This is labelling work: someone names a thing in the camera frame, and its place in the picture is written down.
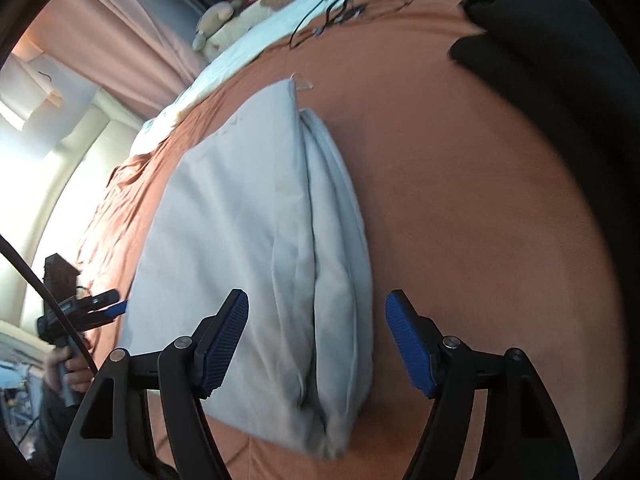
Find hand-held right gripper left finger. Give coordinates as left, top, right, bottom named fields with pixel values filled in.
left=55, top=289, right=249, bottom=480

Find light beige pants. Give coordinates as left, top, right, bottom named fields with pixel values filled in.
left=120, top=77, right=376, bottom=461

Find black cable bundle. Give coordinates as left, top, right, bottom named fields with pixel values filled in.
left=289, top=0, right=418, bottom=51

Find white quilt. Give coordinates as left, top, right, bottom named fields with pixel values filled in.
left=132, top=0, right=416, bottom=153

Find black garment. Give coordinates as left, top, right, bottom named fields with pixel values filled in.
left=447, top=0, right=631, bottom=161

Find pink curtain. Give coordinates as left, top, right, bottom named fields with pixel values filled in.
left=35, top=0, right=208, bottom=116

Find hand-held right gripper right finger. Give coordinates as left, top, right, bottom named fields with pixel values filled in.
left=385, top=289, right=578, bottom=480

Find beige plush toy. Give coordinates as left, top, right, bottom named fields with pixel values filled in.
left=192, top=2, right=237, bottom=52

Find orange bed sheet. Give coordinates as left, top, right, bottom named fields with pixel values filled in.
left=75, top=0, right=621, bottom=480

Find plush toy with brown patches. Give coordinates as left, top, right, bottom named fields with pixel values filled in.
left=200, top=0, right=351, bottom=56

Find black tether cable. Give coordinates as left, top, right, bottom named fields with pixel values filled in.
left=0, top=234, right=100, bottom=377

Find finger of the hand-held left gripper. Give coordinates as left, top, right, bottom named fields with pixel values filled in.
left=82, top=300, right=129, bottom=331
left=82, top=289, right=122, bottom=308

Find person's left hand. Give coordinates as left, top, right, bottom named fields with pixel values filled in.
left=45, top=339, right=95, bottom=396

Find cream padded headboard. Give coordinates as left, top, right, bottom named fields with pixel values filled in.
left=0, top=105, right=143, bottom=333

